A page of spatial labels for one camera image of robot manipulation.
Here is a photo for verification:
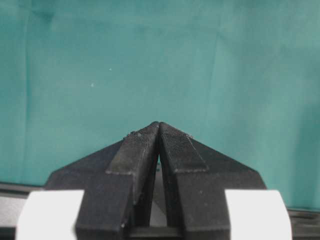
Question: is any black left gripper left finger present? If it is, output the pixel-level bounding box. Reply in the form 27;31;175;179
44;121;160;240

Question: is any green table cloth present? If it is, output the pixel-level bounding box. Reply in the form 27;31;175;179
0;0;320;210

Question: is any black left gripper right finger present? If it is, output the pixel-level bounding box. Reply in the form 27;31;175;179
158;122;267;240

